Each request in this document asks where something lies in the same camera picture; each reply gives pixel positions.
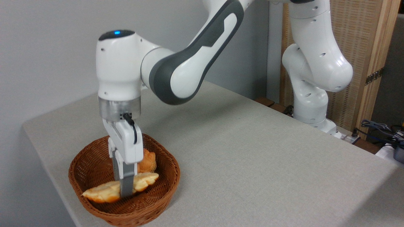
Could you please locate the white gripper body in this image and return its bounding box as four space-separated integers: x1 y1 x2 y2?
103 118 144 165

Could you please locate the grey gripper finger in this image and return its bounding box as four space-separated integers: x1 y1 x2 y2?
119 161 139 198
108 137 122 182

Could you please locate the long braided bread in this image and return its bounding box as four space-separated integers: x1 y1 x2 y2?
82 172 159 203

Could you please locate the round bread roll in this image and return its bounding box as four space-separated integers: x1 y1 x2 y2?
137 148 157 173

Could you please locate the brown wicker basket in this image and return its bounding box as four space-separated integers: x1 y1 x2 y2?
68 131 181 227

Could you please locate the metal screen hinge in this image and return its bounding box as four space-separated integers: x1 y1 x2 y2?
365 67 384 85

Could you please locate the dark grey partition panel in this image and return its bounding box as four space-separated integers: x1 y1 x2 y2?
371 14 404 127

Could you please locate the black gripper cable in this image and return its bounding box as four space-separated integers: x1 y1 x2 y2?
122 113 138 144

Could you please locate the blue grey cable bundle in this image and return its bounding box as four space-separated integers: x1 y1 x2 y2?
361 119 404 143

